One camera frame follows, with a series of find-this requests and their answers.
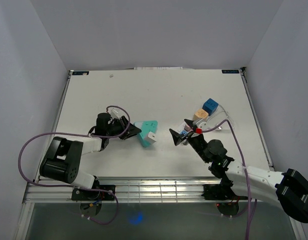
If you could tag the teal triangular socket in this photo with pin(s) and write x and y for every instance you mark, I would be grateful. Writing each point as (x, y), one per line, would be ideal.
(146, 127)

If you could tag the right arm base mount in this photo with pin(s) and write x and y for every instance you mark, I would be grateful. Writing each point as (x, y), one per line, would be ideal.
(227, 202)

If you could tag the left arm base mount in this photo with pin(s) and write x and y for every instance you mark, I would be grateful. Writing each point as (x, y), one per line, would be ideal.
(99, 193)

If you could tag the aluminium rail frame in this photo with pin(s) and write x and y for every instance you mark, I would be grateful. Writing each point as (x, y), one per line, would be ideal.
(131, 190)

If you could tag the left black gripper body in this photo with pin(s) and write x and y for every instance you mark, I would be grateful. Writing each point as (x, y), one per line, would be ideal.
(117, 129)

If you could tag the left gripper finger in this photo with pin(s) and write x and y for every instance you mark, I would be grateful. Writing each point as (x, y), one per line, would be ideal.
(131, 132)
(125, 122)

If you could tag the left blue corner label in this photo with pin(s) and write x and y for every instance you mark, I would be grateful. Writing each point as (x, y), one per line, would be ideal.
(80, 73)

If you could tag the blue corner label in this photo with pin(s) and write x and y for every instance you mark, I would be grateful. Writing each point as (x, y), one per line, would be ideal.
(80, 73)
(230, 71)

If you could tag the white square charger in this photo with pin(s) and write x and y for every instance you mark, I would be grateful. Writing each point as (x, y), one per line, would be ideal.
(150, 138)

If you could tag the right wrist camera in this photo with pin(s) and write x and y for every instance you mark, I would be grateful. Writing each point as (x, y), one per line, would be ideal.
(200, 125)

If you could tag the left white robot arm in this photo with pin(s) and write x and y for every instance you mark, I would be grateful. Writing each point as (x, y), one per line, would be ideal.
(63, 157)

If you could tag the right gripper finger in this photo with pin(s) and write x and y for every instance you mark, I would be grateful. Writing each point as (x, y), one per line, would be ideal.
(190, 124)
(179, 138)

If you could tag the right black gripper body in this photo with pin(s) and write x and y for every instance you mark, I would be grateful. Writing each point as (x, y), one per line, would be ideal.
(198, 143)

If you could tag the blue cube socket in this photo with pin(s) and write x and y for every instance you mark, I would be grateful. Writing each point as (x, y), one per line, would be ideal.
(210, 106)

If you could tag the right blue corner label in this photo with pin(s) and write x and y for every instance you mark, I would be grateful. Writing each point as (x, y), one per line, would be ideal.
(230, 71)

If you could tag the white colourful power strip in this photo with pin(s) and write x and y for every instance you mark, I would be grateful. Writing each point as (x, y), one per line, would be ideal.
(184, 128)

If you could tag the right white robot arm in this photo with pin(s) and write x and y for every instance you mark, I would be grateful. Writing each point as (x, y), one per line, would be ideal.
(286, 190)

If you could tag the beige cube socket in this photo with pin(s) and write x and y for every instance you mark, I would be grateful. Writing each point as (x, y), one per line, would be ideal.
(200, 114)

